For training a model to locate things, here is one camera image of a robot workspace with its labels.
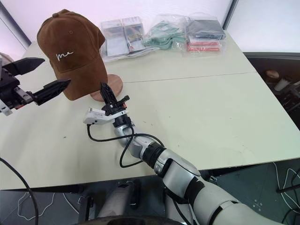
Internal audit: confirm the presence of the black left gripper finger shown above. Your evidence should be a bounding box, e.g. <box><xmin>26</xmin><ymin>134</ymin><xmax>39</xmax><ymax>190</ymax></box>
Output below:
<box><xmin>30</xmin><ymin>78</ymin><xmax>72</xmax><ymax>106</ymax></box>
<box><xmin>1</xmin><ymin>58</ymin><xmax>45</xmax><ymax>76</ymax></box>

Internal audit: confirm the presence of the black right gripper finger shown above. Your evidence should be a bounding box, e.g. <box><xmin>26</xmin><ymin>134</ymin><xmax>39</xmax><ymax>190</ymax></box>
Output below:
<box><xmin>116</xmin><ymin>94</ymin><xmax>130</xmax><ymax>106</ymax></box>
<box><xmin>100</xmin><ymin>81</ymin><xmax>118</xmax><ymax>109</ymax></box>

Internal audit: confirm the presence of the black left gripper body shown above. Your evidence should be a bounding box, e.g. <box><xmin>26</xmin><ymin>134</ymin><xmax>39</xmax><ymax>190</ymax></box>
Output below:
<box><xmin>0</xmin><ymin>67</ymin><xmax>36</xmax><ymax>110</ymax></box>

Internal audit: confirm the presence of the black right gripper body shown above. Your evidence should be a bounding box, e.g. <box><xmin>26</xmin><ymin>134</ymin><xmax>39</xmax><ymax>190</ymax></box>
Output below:
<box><xmin>102</xmin><ymin>104</ymin><xmax>128</xmax><ymax>116</ymax></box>

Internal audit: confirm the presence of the brown corduroy baseball cap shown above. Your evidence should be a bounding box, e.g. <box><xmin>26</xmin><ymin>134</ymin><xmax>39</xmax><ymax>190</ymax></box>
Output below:
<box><xmin>37</xmin><ymin>9</ymin><xmax>108</xmax><ymax>101</ymax></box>

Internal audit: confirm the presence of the round wooden hat stand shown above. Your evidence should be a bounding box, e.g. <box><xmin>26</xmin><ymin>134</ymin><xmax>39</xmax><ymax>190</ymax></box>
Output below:
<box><xmin>90</xmin><ymin>74</ymin><xmax>124</xmax><ymax>103</ymax></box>

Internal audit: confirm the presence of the plastic bag with clear boxes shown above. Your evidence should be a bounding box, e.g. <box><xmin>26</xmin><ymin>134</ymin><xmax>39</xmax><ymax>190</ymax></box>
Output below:
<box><xmin>100</xmin><ymin>16</ymin><xmax>157</xmax><ymax>63</ymax></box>

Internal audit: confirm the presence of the plastic bag with green items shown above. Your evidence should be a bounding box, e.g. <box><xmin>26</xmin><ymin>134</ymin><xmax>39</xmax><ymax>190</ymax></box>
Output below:
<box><xmin>141</xmin><ymin>13</ymin><xmax>188</xmax><ymax>52</ymax></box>

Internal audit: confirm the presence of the silver robot body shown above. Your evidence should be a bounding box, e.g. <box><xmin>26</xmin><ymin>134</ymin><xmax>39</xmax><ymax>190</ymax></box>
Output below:
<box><xmin>97</xmin><ymin>182</ymin><xmax>142</xmax><ymax>219</ymax></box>

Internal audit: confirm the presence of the plastic bag with black box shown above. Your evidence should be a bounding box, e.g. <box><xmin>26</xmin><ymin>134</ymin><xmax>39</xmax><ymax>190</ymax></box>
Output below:
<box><xmin>182</xmin><ymin>12</ymin><xmax>227</xmax><ymax>58</ymax></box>

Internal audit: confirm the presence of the brown round object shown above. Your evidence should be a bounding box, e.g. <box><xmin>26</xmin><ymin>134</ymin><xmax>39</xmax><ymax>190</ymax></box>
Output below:
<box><xmin>265</xmin><ymin>69</ymin><xmax>280</xmax><ymax>79</ymax></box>

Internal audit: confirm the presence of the white paper cup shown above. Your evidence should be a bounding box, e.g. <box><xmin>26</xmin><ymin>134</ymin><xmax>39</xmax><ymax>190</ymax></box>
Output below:
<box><xmin>274</xmin><ymin>78</ymin><xmax>290</xmax><ymax>92</ymax></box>

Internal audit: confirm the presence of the black equipment beside table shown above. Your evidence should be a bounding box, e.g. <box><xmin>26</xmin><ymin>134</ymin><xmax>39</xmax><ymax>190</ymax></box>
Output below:
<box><xmin>278</xmin><ymin>81</ymin><xmax>300</xmax><ymax>113</ymax></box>

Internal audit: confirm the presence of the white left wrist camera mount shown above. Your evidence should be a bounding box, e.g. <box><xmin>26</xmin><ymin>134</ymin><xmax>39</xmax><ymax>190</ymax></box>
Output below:
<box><xmin>0</xmin><ymin>99</ymin><xmax>14</xmax><ymax>117</ymax></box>

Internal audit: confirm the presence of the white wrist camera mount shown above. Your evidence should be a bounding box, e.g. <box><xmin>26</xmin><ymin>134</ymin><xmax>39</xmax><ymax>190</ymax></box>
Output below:
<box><xmin>0</xmin><ymin>99</ymin><xmax>14</xmax><ymax>117</ymax></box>
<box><xmin>82</xmin><ymin>107</ymin><xmax>129</xmax><ymax>126</ymax></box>

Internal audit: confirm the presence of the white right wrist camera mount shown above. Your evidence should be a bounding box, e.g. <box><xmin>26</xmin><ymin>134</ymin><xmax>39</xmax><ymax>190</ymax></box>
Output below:
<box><xmin>82</xmin><ymin>107</ymin><xmax>129</xmax><ymax>126</ymax></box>

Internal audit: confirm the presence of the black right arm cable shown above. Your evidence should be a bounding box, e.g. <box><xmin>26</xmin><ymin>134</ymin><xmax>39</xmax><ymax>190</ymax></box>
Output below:
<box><xmin>87</xmin><ymin>123</ymin><xmax>165</xmax><ymax>168</ymax></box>

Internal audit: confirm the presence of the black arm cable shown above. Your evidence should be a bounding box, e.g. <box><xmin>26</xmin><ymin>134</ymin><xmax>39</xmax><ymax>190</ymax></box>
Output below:
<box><xmin>87</xmin><ymin>123</ymin><xmax>165</xmax><ymax>168</ymax></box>
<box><xmin>0</xmin><ymin>157</ymin><xmax>39</xmax><ymax>225</ymax></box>

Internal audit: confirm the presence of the dark window frame post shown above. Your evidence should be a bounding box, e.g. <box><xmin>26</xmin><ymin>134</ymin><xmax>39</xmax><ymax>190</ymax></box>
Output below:
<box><xmin>0</xmin><ymin>3</ymin><xmax>32</xmax><ymax>52</ymax></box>
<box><xmin>222</xmin><ymin>0</ymin><xmax>240</xmax><ymax>30</ymax></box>

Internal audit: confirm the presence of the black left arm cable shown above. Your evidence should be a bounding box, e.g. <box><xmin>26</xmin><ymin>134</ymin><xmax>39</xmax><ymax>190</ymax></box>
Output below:
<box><xmin>0</xmin><ymin>157</ymin><xmax>39</xmax><ymax>225</ymax></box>

